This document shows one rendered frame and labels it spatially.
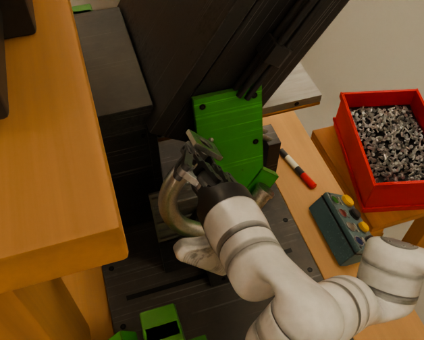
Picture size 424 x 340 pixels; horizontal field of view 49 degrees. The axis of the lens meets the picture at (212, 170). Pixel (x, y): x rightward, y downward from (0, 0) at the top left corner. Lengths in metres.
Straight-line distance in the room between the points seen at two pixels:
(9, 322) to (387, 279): 0.50
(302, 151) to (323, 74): 1.69
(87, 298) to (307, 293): 0.62
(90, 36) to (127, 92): 0.18
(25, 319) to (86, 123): 0.29
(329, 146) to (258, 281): 0.87
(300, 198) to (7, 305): 0.72
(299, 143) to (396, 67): 1.88
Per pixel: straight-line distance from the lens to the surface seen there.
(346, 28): 3.22
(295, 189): 1.09
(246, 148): 0.81
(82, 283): 1.01
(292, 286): 0.46
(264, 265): 0.49
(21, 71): 0.39
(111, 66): 0.86
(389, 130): 1.30
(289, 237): 1.02
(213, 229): 0.55
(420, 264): 0.73
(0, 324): 0.57
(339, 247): 1.00
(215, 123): 0.76
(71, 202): 0.29
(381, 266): 0.73
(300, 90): 0.97
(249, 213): 0.55
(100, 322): 0.97
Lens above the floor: 1.77
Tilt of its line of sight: 52 degrees down
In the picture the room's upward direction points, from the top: straight up
